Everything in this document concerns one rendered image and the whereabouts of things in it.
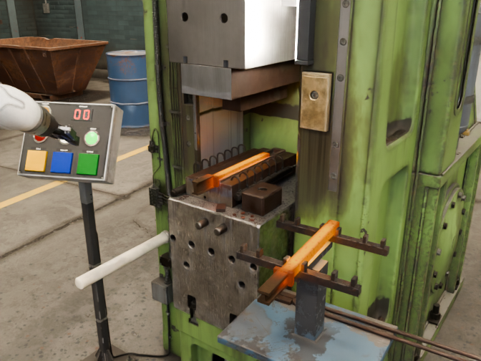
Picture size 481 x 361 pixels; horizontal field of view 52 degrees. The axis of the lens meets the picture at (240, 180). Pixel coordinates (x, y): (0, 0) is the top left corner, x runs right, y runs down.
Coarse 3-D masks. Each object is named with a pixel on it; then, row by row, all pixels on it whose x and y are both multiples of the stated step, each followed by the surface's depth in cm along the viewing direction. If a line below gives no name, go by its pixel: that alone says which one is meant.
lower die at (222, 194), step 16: (224, 160) 186; (240, 160) 183; (272, 160) 183; (288, 160) 187; (192, 176) 170; (240, 176) 167; (256, 176) 170; (192, 192) 170; (208, 192) 166; (224, 192) 162
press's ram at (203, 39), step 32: (192, 0) 147; (224, 0) 140; (256, 0) 140; (288, 0) 149; (192, 32) 150; (224, 32) 143; (256, 32) 144; (288, 32) 158; (224, 64) 147; (256, 64) 147
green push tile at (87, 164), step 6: (84, 156) 174; (90, 156) 174; (96, 156) 174; (78, 162) 174; (84, 162) 174; (90, 162) 174; (96, 162) 173; (78, 168) 174; (84, 168) 174; (90, 168) 173; (96, 168) 173; (78, 174) 175; (84, 174) 173; (90, 174) 173; (96, 174) 173
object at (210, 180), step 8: (248, 160) 178; (256, 160) 180; (232, 168) 170; (240, 168) 172; (208, 176) 159; (216, 176) 161; (224, 176) 165; (200, 184) 157; (208, 184) 160; (216, 184) 161; (200, 192) 157
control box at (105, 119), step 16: (64, 112) 179; (80, 112) 178; (96, 112) 177; (112, 112) 176; (80, 128) 177; (96, 128) 176; (112, 128) 176; (32, 144) 179; (48, 144) 178; (64, 144) 177; (80, 144) 176; (96, 144) 175; (112, 144) 177; (48, 160) 177; (112, 160) 178; (32, 176) 179; (48, 176) 176; (64, 176) 175; (80, 176) 174; (96, 176) 173; (112, 176) 179
